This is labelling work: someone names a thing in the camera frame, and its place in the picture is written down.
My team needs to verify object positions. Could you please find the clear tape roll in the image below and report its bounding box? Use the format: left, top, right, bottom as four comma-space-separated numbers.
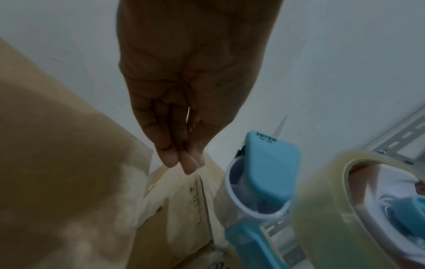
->
291, 149, 425, 269

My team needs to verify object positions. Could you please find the blue white tape dispenser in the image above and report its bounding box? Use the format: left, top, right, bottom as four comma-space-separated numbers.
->
212, 115, 425, 269

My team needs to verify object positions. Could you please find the grey metal shelf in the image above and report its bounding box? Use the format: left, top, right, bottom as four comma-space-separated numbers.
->
265, 105, 425, 269

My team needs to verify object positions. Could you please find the brown cardboard box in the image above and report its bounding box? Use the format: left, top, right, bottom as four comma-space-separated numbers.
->
0, 38, 155, 269
132, 152, 232, 269

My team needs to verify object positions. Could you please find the person's left hand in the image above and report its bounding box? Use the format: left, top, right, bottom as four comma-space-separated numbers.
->
116, 0, 285, 175

